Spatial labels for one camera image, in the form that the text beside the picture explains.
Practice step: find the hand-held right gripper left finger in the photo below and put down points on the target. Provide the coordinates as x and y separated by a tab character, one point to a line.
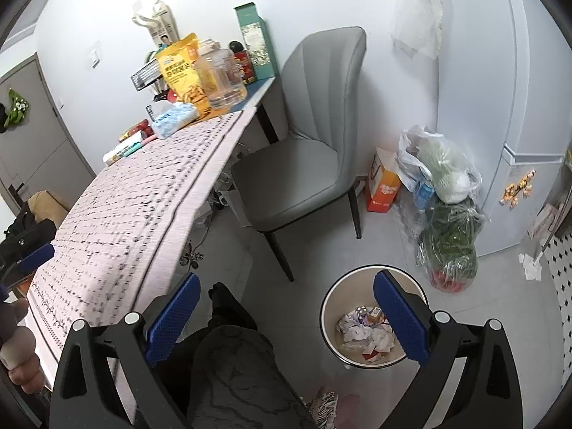
172	317

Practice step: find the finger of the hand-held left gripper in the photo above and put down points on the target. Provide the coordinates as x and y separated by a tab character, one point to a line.
38	257

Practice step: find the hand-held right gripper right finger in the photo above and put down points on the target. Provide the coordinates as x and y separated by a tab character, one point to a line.
402	317

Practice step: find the beige round bin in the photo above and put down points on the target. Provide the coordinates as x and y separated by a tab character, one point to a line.
333	304

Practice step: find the person's left hand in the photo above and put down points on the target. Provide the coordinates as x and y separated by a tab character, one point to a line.
18	348

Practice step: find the black bag on chair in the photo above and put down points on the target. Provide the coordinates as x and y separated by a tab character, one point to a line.
18	225

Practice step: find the pile of discarded wrappers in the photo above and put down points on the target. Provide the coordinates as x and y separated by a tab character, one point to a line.
380	344

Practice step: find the brown paper bag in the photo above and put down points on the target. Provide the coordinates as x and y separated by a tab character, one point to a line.
49	208

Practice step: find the person's leg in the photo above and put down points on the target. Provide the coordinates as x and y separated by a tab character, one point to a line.
241	366

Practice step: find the bag of green vegetables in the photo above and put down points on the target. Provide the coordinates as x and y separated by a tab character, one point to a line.
453	245

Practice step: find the grey door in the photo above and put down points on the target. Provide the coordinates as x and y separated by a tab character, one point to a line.
40	143

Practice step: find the striped slipper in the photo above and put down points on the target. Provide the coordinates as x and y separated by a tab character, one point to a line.
324	409

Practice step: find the blue label water bottle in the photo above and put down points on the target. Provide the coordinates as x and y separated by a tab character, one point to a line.
424	194

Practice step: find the green hanging toy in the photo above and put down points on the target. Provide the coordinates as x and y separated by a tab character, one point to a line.
15	109

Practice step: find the roll of plastic bags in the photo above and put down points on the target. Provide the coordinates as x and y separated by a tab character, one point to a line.
125	152

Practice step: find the orange cardboard box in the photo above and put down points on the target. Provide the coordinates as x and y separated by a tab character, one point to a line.
384	183

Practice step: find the white paper scrap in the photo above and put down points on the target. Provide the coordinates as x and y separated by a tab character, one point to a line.
531	267

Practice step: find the red tube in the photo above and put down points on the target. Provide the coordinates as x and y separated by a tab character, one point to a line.
134	129

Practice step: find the white plastic bag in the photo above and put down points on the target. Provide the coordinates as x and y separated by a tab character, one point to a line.
447	165

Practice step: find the gold fridge magnet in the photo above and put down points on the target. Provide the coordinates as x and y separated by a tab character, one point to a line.
518	190

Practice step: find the blue white tissue pack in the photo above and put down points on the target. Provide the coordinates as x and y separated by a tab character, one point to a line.
174	120

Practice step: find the grey upholstered chair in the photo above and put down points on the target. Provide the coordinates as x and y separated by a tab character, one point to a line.
295	161

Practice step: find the yellow snack bag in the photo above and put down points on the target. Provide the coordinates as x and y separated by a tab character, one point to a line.
181	78

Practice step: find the white refrigerator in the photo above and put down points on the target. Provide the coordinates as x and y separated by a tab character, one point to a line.
500	98

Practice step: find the clear glass jar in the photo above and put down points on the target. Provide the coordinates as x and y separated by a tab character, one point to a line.
221	78

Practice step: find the blue table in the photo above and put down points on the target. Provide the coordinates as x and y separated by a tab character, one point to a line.
263	88

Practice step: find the white printed carton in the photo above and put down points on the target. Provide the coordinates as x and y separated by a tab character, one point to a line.
161	22

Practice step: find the red jar with black lid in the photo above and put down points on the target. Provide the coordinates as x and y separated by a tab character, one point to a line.
243	62

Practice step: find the green tall box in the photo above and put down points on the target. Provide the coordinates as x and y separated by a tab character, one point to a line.
254	40

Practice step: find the hanging clear plastic bag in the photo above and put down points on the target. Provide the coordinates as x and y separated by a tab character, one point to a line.
415	9

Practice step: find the white light switch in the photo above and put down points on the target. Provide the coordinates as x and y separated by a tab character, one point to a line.
94	59

